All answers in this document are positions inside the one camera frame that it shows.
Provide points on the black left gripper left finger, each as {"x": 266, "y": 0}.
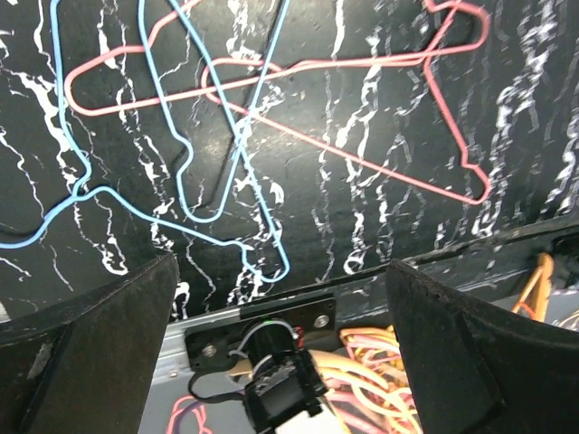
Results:
{"x": 86, "y": 365}

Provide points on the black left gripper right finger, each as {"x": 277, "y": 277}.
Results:
{"x": 477, "y": 368}

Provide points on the tangled pink wire hangers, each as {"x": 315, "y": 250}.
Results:
{"x": 229, "y": 73}

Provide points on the pile of plastic hangers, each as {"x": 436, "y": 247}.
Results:
{"x": 368, "y": 388}

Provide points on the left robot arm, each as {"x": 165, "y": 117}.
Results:
{"x": 287, "y": 380}

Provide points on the pink hanger on glass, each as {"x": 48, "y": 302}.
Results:
{"x": 183, "y": 407}

